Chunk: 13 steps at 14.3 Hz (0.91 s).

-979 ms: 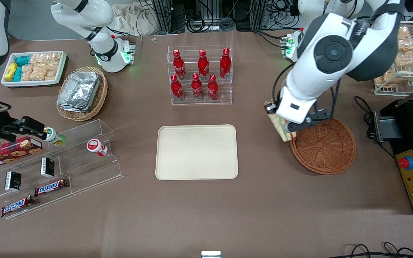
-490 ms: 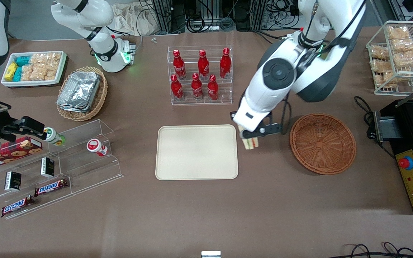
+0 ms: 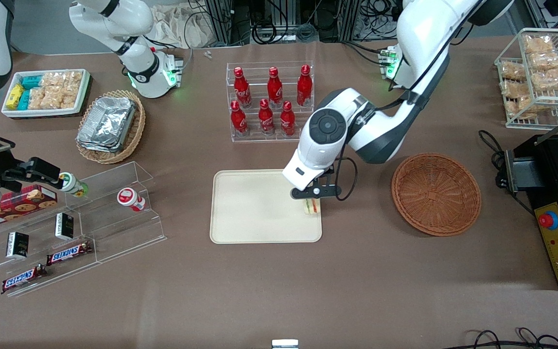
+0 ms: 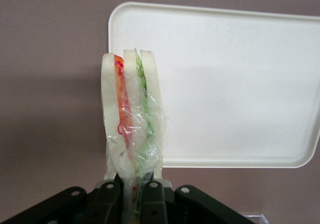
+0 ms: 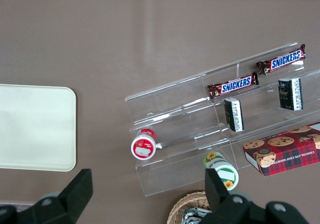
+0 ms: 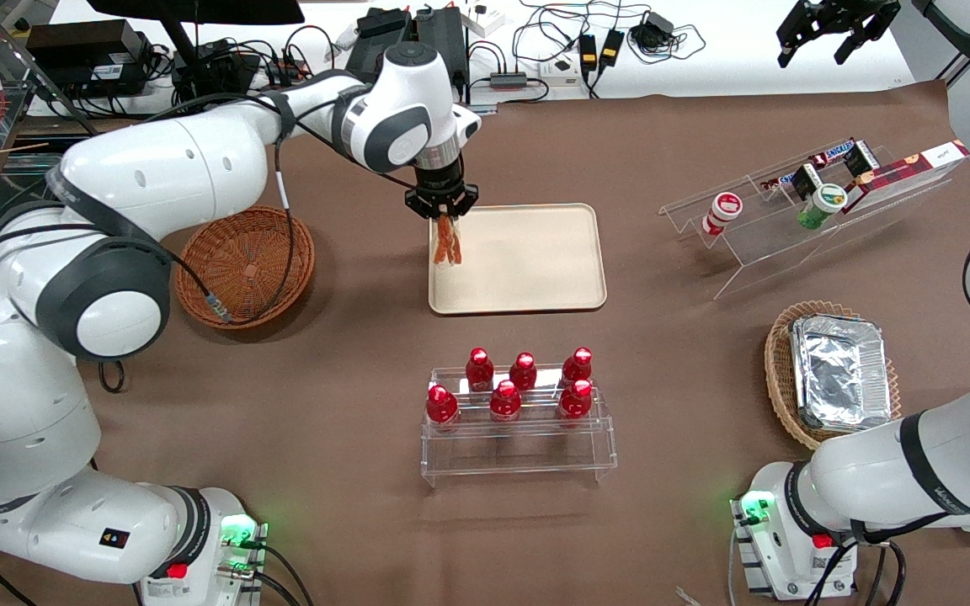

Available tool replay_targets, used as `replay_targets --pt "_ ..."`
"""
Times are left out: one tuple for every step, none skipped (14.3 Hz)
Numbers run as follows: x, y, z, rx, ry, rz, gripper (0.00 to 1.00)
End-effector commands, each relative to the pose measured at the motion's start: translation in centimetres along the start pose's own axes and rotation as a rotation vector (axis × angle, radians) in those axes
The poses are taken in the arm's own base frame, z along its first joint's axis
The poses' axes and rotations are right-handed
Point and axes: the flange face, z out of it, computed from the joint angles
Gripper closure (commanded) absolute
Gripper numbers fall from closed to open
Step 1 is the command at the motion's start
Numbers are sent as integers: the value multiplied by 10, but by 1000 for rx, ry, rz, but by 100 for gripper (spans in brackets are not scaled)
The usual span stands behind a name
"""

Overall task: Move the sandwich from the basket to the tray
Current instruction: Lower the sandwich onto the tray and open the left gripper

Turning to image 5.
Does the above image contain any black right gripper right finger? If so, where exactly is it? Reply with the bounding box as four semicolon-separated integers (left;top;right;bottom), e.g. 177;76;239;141
199;168;311;224

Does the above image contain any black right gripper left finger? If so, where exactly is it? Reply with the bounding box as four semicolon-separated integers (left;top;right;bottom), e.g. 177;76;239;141
0;168;94;224

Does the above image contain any light wicker basket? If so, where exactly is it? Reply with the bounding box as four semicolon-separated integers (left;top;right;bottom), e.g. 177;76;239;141
166;190;213;224

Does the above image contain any beige plastic tray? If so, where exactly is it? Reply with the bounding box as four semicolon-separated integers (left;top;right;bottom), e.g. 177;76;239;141
0;83;77;172

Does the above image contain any green sunflower yogurt cup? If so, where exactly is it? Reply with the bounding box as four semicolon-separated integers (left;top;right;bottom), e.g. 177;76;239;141
202;151;240;191

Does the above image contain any aluminium foil container stack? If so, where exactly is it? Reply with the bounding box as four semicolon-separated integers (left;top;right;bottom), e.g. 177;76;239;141
183;207;213;224

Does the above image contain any red tartan cookie box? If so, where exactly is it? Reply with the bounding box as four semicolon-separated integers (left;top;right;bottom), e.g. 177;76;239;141
242;121;320;177

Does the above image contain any clear acrylic stepped shelf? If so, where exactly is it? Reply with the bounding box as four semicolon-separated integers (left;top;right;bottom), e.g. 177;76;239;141
124;41;320;197

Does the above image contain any small black chocolate box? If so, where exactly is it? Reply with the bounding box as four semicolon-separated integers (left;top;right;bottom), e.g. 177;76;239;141
277;77;304;111
223;97;245;133

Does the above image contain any red yogurt cup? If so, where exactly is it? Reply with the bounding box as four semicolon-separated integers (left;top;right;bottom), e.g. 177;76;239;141
130;128;158;161

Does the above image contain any Snickers bar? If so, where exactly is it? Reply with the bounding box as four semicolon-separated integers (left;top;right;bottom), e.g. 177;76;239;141
255;43;307;76
207;71;260;102

